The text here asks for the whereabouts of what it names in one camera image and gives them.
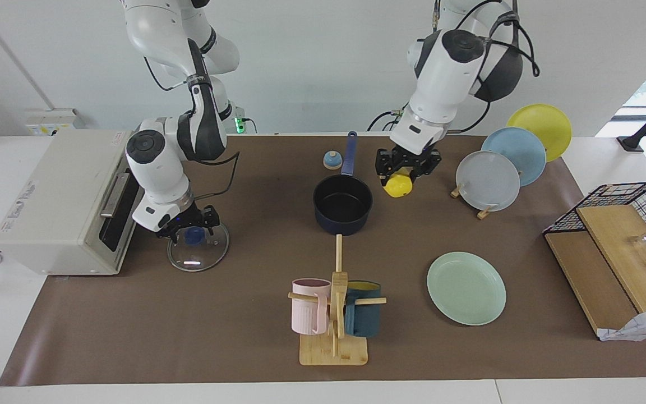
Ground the light wooden board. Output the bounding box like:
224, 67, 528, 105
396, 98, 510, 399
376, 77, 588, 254
576, 204, 646, 314

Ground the light blue plate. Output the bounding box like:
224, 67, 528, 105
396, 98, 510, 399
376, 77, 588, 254
481, 127, 547, 187

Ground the white toaster oven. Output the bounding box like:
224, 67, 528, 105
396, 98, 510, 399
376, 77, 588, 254
0, 129, 155, 276

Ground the wooden mug rack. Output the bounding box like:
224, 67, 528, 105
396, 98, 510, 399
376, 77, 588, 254
288, 235, 387, 366

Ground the white power strip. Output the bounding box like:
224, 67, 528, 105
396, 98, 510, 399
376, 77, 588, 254
25, 108, 85, 136

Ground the yellow plate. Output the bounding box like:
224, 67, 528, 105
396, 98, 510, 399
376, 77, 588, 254
506, 103, 573, 163

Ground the brown table mat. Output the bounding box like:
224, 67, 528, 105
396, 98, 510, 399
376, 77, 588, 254
0, 135, 646, 387

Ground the dark teal mug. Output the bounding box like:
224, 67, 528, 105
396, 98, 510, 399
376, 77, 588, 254
344, 281, 382, 338

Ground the wooden plate rack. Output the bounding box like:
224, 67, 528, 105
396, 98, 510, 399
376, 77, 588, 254
450, 182, 495, 220

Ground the brown wooden board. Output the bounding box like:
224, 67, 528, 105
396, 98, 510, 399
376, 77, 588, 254
545, 231, 640, 337

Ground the pink ribbed mug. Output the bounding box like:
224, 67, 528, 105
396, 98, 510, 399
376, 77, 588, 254
292, 278, 331, 336

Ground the grey plate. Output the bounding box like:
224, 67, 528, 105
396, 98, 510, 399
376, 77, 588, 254
456, 150, 521, 212

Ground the dark blue pot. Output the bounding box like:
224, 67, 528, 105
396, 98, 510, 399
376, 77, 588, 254
313, 131, 373, 236

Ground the glass lid with blue knob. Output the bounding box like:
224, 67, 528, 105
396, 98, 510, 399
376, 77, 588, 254
167, 222, 230, 273

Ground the white checked cloth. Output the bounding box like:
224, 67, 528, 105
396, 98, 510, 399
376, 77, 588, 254
598, 305, 646, 342

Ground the green plate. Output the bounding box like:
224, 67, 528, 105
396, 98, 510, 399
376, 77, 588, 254
427, 251, 507, 326

